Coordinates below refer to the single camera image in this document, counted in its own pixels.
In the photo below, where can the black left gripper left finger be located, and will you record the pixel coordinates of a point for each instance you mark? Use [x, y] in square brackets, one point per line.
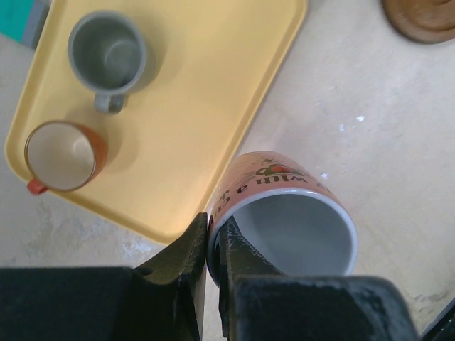
[154, 301]

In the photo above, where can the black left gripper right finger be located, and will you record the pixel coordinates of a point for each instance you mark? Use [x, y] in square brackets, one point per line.
[258, 302]

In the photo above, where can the pink handled mug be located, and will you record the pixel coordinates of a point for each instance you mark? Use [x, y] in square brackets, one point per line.
[290, 217]

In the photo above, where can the small orange cup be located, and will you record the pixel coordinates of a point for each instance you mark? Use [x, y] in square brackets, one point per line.
[63, 156]

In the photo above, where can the small grey cup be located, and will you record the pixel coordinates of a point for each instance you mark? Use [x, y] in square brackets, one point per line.
[111, 57]

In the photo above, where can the dark ringed wooden coaster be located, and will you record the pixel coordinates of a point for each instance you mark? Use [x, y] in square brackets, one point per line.
[423, 21]

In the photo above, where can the green whiteboard eraser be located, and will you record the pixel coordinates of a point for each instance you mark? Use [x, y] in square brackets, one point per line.
[23, 20]

